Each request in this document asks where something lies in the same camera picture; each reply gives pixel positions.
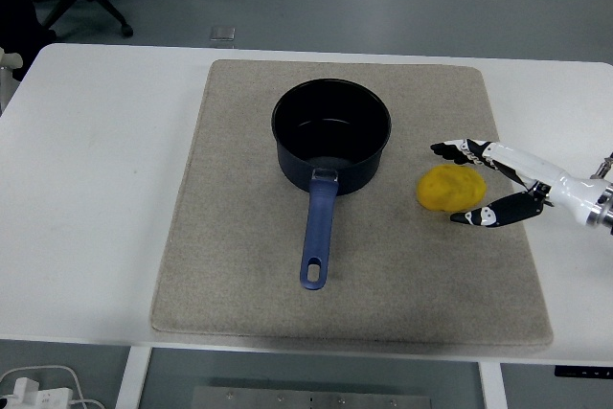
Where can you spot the silver floor outlet plate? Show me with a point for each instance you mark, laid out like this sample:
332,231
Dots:
222,33

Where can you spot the white power adapter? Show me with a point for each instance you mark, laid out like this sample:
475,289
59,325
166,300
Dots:
33,393

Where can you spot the beige felt mat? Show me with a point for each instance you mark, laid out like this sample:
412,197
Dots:
239,246

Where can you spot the person's leg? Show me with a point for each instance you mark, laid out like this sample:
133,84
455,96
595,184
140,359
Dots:
19,2

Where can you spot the black table control panel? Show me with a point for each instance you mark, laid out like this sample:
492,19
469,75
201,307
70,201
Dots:
584,371

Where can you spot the white table leg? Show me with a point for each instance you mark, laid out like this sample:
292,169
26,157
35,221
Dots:
493,385
131,380

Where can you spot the white rounded object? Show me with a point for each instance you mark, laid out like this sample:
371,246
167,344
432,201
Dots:
9,60

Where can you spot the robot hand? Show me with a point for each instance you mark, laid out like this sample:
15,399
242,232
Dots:
527,165

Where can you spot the grey metal plate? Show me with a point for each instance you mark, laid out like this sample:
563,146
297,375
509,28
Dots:
311,399

